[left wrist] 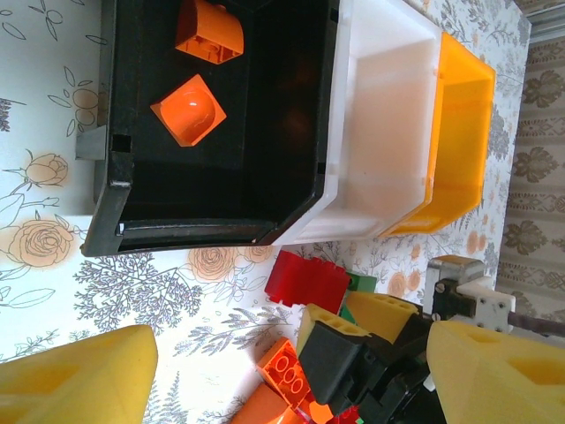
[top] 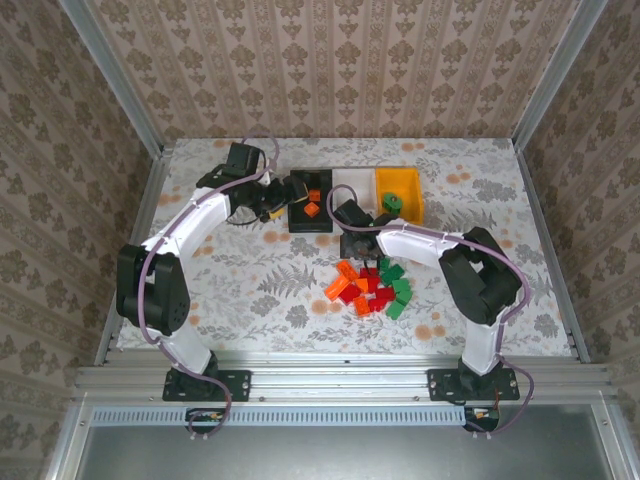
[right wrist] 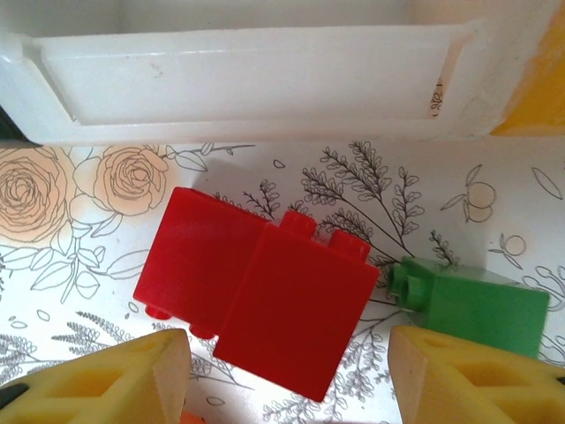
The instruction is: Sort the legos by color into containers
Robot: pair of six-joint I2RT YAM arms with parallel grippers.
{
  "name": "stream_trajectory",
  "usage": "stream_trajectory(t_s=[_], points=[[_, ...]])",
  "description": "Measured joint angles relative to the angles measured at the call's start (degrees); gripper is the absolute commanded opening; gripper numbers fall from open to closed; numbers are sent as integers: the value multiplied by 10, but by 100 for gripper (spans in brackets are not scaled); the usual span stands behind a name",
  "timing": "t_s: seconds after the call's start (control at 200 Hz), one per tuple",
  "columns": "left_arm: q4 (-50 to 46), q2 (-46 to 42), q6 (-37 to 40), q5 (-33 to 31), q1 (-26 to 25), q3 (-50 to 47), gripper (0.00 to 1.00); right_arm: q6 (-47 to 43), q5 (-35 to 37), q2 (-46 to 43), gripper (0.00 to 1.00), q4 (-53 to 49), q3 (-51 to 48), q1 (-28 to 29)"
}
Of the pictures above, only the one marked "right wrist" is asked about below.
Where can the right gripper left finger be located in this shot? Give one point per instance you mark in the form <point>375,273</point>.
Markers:
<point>88,388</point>

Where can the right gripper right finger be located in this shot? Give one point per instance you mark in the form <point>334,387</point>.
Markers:
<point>485,388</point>

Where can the green lego brick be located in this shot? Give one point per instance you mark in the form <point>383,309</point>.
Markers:
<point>476,309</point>

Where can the long orange lego brick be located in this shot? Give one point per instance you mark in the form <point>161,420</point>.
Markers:
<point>192,418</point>

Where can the red lego brick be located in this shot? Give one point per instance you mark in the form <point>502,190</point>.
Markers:
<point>296,309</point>
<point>194,256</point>

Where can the black plastic bin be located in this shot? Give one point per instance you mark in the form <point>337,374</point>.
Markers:
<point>9,128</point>

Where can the yellow plastic bin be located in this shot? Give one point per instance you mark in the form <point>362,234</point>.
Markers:
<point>538,101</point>

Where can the white plastic bin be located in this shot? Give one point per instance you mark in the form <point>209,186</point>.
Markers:
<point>220,75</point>

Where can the floral patterned table cover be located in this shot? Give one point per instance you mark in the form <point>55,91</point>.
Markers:
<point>485,221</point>

